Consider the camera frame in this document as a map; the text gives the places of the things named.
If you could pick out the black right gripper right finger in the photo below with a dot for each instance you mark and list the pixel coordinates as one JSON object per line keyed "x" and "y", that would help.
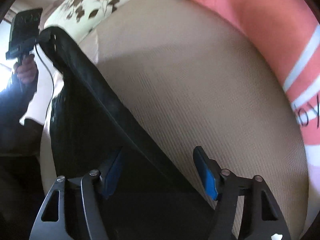
{"x": 245, "y": 207}

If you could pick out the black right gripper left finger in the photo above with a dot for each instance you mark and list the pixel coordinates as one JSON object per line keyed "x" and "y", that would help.
{"x": 72, "y": 208}

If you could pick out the black pants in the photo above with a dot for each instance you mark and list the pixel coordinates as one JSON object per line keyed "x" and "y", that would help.
{"x": 88, "y": 122}

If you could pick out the dark sleeved left forearm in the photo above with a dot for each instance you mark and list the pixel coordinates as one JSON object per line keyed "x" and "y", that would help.
{"x": 17, "y": 139}

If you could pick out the person's left hand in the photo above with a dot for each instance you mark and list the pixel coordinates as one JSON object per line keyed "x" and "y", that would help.
{"x": 26, "y": 70}

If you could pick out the floral patterned pillow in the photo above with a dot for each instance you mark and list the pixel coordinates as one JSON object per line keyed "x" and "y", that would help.
{"x": 79, "y": 17}

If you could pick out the beige textured bed sheet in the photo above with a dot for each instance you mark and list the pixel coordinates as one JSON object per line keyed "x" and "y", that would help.
{"x": 190, "y": 79}

